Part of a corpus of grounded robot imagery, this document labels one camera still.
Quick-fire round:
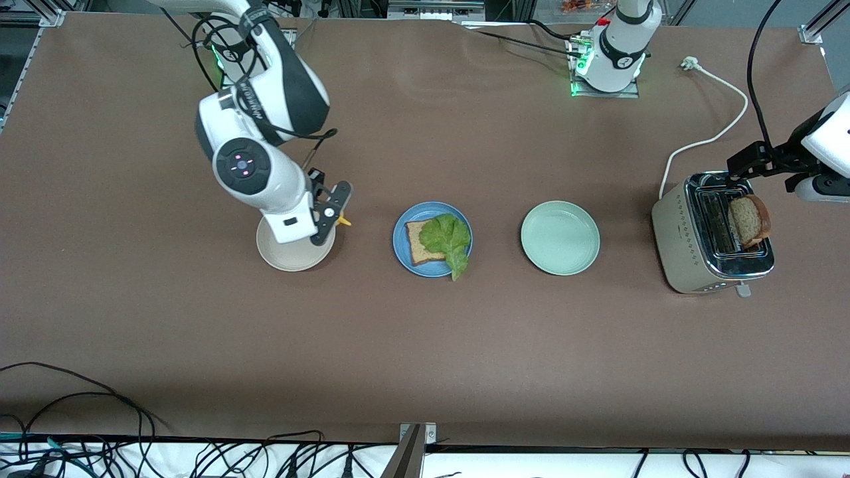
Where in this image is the brown bread slice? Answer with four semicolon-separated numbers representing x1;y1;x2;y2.
727;194;772;250
405;219;459;266

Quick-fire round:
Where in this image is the green lettuce leaf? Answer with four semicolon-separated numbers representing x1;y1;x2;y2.
418;213;472;281

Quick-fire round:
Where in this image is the beige plate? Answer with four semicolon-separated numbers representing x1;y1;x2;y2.
256;219;337;272

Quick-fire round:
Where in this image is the blue plate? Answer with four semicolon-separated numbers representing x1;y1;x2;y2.
392;201;473;278

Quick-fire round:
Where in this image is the mint green plate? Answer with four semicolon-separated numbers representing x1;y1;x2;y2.
520;200;601;276

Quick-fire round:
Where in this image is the beige chrome toaster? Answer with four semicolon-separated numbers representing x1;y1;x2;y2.
651;171;776;297

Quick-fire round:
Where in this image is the grey metal box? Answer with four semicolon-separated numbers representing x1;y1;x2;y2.
387;0;485;21

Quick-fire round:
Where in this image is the white power cable with plug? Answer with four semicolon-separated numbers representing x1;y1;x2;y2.
659;56;749;200

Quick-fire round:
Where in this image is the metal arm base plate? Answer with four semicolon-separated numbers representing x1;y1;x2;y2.
220;28;296;90
570;33;641;99

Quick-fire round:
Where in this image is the grey aluminium post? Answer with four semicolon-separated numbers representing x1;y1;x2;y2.
380;425;426;478

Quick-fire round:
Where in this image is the teal cable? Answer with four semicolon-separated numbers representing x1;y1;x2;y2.
0;433;87;465

